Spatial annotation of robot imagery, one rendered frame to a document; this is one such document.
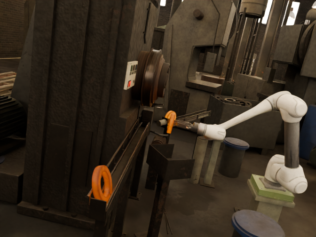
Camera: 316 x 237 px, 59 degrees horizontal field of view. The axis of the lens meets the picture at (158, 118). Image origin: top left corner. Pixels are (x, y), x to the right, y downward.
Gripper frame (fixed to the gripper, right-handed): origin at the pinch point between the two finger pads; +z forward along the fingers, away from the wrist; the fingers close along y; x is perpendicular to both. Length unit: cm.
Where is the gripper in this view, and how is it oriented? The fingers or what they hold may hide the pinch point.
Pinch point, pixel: (171, 121)
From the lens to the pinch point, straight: 214.7
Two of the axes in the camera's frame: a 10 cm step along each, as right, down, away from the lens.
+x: 2.3, -9.4, -2.5
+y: 1.1, -2.3, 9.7
